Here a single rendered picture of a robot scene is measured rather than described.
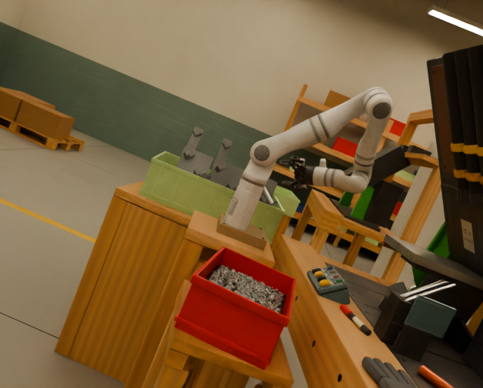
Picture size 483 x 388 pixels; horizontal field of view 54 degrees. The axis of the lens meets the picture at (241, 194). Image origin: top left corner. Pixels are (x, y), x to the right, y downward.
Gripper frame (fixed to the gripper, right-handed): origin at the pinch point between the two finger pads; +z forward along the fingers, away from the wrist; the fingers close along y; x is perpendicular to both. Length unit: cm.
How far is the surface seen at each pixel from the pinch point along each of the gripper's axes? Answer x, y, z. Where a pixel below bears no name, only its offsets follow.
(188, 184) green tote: -12.2, 3.9, 39.1
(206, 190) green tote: -9.5, 7.6, 32.1
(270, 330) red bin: -96, -19, -39
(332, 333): -83, -9, -48
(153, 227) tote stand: -30, 16, 48
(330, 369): -91, -7, -50
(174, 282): -60, 13, 16
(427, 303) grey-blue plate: -71, -12, -65
